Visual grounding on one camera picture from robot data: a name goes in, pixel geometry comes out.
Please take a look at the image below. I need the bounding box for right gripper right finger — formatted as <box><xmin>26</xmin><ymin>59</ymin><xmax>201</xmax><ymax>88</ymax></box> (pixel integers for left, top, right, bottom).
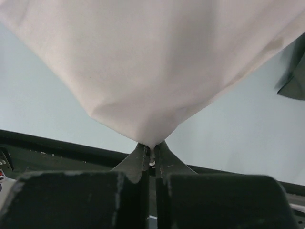
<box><xmin>154</xmin><ymin>143</ymin><xmax>299</xmax><ymax>229</ymax></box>

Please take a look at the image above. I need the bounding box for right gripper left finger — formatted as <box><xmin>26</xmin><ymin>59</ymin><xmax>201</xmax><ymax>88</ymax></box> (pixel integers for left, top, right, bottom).
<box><xmin>0</xmin><ymin>144</ymin><xmax>150</xmax><ymax>229</ymax></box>

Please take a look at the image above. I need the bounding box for folded dark grey t-shirt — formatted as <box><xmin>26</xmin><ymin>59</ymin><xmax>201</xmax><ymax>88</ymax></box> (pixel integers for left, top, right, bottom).
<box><xmin>277</xmin><ymin>33</ymin><xmax>305</xmax><ymax>101</ymax></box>

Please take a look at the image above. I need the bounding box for white floral t-shirt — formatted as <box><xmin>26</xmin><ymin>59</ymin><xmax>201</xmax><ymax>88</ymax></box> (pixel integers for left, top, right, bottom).
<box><xmin>0</xmin><ymin>0</ymin><xmax>305</xmax><ymax>147</ymax></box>

